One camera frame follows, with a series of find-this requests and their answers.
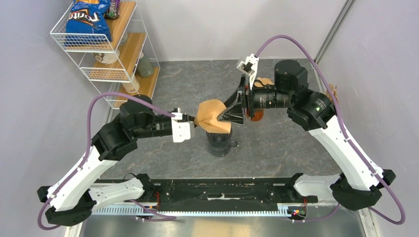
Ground orange glass carafe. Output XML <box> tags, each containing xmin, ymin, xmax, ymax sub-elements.
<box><xmin>249</xmin><ymin>109</ymin><xmax>264</xmax><ymax>121</ymax></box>

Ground smoky glass dripper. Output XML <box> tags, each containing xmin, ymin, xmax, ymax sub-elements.
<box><xmin>206</xmin><ymin>130</ymin><xmax>233</xmax><ymax>146</ymax></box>

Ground clear glass pitcher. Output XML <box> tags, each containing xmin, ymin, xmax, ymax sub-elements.
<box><xmin>208</xmin><ymin>139</ymin><xmax>238</xmax><ymax>158</ymax></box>

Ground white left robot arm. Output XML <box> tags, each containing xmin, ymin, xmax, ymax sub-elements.
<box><xmin>37</xmin><ymin>95</ymin><xmax>196</xmax><ymax>230</ymax></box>

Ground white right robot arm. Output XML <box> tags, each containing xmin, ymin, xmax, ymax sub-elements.
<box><xmin>218</xmin><ymin>60</ymin><xmax>396</xmax><ymax>210</ymax></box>

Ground brown paper coffee filters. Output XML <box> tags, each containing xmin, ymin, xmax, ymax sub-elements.
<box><xmin>325</xmin><ymin>83</ymin><xmax>338</xmax><ymax>104</ymax></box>

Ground beige paper cup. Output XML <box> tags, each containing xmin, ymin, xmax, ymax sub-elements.
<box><xmin>121</xmin><ymin>76</ymin><xmax>140</xmax><ymax>94</ymax></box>

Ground green ceramic vase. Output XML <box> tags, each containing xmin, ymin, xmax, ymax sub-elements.
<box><xmin>136</xmin><ymin>52</ymin><xmax>154</xmax><ymax>78</ymax></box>

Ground white ceramic mug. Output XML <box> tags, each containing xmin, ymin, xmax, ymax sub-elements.
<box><xmin>92</xmin><ymin>49</ymin><xmax>120</xmax><ymax>65</ymax></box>

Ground dark snack packet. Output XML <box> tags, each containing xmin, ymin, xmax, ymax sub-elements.
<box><xmin>105</xmin><ymin>0</ymin><xmax>121</xmax><ymax>20</ymax></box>

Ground blue chips bag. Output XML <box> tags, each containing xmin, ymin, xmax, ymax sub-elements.
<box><xmin>66</xmin><ymin>0</ymin><xmax>113</xmax><ymax>41</ymax></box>

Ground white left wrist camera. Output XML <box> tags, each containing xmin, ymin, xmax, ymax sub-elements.
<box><xmin>171</xmin><ymin>108</ymin><xmax>195</xmax><ymax>143</ymax></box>

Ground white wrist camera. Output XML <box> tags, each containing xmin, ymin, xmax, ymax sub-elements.
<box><xmin>236</xmin><ymin>53</ymin><xmax>259</xmax><ymax>90</ymax></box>
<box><xmin>171</xmin><ymin>108</ymin><xmax>195</xmax><ymax>143</ymax></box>

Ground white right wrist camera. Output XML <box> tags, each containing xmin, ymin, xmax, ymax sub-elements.
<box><xmin>236</xmin><ymin>53</ymin><xmax>259</xmax><ymax>90</ymax></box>

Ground white wire wooden shelf rack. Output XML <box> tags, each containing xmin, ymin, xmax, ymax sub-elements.
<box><xmin>50</xmin><ymin>0</ymin><xmax>160</xmax><ymax>98</ymax></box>

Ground aluminium frame rail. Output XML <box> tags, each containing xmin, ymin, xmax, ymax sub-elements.
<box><xmin>64</xmin><ymin>183</ymin><xmax>382</xmax><ymax>237</ymax></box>

